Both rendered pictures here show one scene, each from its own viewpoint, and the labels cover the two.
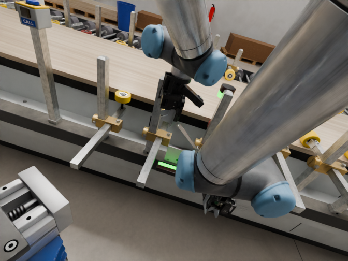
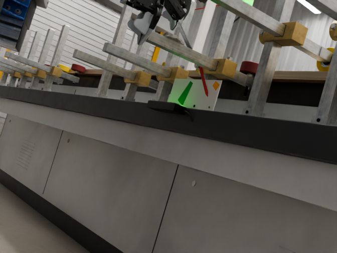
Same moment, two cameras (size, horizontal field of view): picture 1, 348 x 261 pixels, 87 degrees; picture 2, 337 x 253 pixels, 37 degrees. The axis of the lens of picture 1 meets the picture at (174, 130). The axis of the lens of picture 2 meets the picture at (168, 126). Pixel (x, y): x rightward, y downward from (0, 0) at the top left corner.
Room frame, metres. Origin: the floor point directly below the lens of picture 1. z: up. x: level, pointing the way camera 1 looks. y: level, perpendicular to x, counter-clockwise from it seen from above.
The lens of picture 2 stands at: (-0.27, -1.43, 0.52)
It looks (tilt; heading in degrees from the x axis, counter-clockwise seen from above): 4 degrees up; 57
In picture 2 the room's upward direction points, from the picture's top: 17 degrees clockwise
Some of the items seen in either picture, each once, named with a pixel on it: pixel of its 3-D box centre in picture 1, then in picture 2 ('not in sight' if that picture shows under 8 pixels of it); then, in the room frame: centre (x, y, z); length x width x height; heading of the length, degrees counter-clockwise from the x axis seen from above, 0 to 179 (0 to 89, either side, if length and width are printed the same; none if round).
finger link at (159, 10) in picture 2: not in sight; (154, 14); (0.38, -0.22, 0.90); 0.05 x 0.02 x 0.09; 89
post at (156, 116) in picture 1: (154, 125); (172, 61); (0.67, 0.09, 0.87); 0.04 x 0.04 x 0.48; 89
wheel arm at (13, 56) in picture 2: not in sight; (43, 68); (0.62, 1.30, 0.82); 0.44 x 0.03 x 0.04; 179
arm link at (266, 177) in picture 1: (257, 183); not in sight; (0.26, -0.19, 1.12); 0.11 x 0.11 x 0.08; 10
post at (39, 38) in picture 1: (47, 81); (114, 51); (0.68, 0.61, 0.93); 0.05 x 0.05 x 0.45; 89
